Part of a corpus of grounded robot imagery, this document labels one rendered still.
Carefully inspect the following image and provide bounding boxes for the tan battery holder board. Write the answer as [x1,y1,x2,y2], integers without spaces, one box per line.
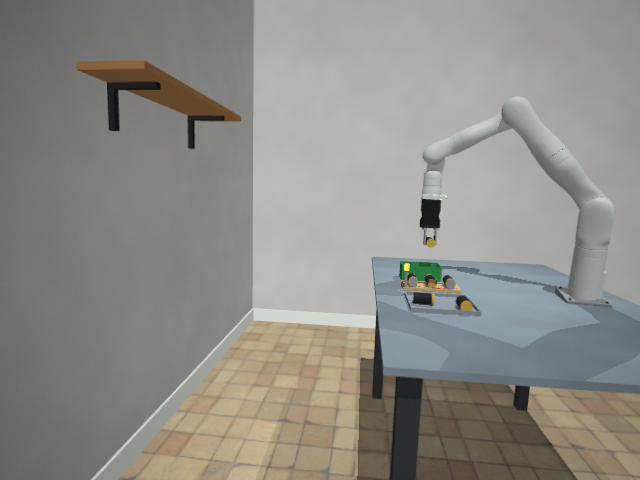
[401,264,461,293]

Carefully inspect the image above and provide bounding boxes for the green open box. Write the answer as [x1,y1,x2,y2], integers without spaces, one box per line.
[399,261,442,283]

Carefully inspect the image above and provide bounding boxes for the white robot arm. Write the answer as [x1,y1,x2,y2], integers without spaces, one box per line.
[423,97,615,301]

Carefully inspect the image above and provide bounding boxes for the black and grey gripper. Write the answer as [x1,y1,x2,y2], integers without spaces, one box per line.
[420,186,446,245]

